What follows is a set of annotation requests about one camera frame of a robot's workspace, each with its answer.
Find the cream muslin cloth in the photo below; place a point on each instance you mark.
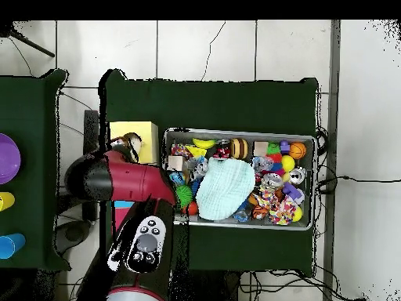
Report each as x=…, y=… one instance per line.
x=133, y=141

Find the plain wooden block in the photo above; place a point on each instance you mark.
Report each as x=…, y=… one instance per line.
x=176, y=163

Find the purple plate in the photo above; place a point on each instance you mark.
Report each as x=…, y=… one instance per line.
x=7, y=158

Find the yellow cheese wedge toy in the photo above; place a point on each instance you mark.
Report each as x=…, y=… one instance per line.
x=196, y=152

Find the red ball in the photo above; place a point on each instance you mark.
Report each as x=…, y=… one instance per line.
x=192, y=209

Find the green spiky ball with eyes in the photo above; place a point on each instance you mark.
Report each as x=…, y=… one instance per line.
x=184, y=197

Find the dark green side table cloth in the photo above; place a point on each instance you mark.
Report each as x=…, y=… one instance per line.
x=37, y=125

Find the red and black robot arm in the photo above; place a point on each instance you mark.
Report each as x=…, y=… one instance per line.
x=131, y=179

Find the wooden box with three holes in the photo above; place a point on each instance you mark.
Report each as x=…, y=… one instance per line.
x=147, y=135

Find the blue globe ball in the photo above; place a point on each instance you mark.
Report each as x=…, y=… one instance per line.
x=178, y=178

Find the dark green tablecloth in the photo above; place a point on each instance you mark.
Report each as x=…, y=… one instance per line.
x=219, y=100

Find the blue cup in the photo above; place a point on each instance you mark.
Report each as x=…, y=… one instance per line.
x=11, y=246

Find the black tripod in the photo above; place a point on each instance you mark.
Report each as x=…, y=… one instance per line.
x=7, y=29

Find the yellow cup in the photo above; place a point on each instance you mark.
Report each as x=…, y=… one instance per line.
x=6, y=201

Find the clear mesh bin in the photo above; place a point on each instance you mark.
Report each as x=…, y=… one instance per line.
x=238, y=132

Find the mint green muslin cloth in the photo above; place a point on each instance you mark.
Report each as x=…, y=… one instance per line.
x=222, y=188

